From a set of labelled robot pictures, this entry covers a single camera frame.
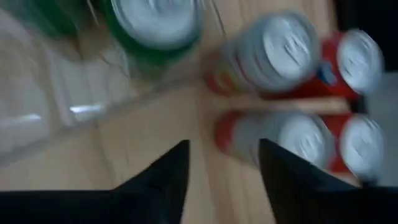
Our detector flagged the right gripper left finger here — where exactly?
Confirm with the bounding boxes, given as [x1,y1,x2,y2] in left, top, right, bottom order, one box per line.
[113,139,190,224]

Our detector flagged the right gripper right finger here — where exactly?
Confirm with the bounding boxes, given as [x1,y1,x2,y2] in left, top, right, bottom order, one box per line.
[259,139,355,224]

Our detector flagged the white red Spindrift can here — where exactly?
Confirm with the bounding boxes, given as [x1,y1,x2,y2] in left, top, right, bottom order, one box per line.
[214,110,336,170]
[203,11,321,97]

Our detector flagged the red soda can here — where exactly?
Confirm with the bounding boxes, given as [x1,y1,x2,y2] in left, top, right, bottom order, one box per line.
[310,28,386,101]
[323,113,386,183]

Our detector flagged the green soda cans group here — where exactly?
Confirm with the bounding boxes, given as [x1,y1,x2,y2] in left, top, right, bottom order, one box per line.
[0,0,226,166]

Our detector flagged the green Sprite soda can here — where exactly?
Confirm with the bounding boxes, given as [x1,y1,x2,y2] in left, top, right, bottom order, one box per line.
[102,0,203,75]

